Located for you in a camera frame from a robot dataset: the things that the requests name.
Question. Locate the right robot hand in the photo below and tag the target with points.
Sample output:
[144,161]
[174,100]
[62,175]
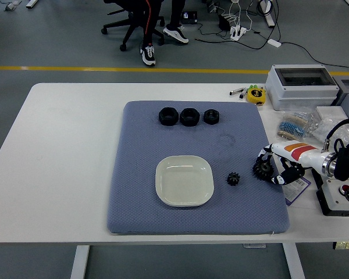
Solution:
[299,155]

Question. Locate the large black gear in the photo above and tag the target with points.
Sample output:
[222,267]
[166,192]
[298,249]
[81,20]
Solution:
[263,172]

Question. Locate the small black gear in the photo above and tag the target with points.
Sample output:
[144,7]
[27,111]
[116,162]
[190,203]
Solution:
[233,179]

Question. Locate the flat white box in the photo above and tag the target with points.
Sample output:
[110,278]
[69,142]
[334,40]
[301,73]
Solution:
[331,113]

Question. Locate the push button control box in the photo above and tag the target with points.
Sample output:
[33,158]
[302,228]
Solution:
[334,200]

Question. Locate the small black hex nut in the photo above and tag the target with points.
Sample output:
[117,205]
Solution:
[211,117]

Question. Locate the large black hex nut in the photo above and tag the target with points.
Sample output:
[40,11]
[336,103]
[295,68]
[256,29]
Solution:
[189,117]
[168,117]

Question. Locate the blue resistor strip bundle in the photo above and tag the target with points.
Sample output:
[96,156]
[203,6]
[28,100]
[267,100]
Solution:
[291,128]

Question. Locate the clear bag of parts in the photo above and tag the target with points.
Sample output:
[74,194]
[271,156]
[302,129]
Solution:
[320,130]

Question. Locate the purple-edged barcode card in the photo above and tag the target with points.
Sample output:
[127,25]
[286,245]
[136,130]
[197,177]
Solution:
[296,193]

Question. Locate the yellow tape measure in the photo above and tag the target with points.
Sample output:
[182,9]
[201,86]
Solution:
[256,96]

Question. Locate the green connector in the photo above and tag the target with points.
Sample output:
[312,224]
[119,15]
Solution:
[252,87]

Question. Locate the small silver black connector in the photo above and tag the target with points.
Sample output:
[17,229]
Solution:
[235,92]
[243,93]

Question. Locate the white table leg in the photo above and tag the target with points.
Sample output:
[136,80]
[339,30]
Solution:
[293,261]
[80,261]

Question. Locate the white power adapter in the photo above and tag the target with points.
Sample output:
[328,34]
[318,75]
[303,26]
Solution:
[274,42]

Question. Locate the white square plate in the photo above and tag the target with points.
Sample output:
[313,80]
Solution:
[183,181]

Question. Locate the white power strip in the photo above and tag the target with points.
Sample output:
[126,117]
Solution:
[238,32]

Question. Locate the white desk leg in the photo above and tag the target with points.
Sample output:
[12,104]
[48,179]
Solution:
[267,14]

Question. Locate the black power brick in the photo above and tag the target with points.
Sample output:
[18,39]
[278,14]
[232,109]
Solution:
[224,21]

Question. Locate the blue-grey quilted mat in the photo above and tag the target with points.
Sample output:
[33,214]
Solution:
[139,180]

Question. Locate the black device with screen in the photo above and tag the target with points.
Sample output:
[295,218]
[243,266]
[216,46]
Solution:
[189,17]

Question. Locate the seated person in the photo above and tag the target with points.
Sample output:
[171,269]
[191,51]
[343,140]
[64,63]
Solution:
[148,29]

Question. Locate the black office chair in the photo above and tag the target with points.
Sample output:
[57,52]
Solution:
[133,20]

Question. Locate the grey electrical enclosure box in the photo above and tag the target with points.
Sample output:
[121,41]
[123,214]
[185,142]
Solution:
[296,93]

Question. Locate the table underside bracket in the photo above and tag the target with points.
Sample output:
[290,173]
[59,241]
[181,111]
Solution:
[254,246]

